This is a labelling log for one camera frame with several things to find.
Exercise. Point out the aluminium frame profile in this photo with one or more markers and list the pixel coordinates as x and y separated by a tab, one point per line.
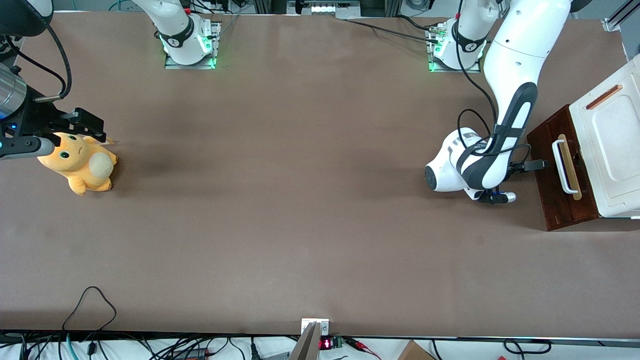
620	15

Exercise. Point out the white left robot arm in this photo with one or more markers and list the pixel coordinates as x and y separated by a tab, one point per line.
520	50

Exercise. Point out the dark wooden drawer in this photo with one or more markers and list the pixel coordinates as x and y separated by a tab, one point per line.
555	210

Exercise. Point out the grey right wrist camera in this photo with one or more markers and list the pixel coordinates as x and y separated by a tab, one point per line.
25	147

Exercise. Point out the grey camera mount beam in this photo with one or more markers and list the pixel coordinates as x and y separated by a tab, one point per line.
307	345

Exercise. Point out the orange plush toy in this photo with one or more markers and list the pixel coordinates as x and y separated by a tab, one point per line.
85	172

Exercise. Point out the red clip leads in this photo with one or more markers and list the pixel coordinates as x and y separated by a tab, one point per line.
360	345

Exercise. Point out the brown cardboard box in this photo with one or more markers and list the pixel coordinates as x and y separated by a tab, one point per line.
415	352

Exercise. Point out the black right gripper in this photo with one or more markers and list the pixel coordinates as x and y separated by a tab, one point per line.
36	119

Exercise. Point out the black power adapter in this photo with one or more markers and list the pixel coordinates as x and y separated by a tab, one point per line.
192	354

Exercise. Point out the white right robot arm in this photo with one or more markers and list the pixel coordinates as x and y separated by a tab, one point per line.
175	25

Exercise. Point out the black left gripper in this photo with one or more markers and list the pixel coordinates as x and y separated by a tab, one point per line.
534	164

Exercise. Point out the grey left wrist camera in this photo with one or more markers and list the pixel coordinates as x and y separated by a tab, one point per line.
507	197

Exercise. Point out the red LED display module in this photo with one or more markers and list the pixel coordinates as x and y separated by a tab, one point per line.
326	343

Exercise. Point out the device with white lights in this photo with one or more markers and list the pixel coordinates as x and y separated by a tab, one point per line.
322	7

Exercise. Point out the white and brown drawer cabinet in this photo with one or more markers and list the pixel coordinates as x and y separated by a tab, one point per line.
615	150

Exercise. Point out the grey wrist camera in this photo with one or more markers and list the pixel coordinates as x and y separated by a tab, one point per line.
507	197
25	147

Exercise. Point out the black plug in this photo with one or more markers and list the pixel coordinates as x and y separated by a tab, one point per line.
254	352

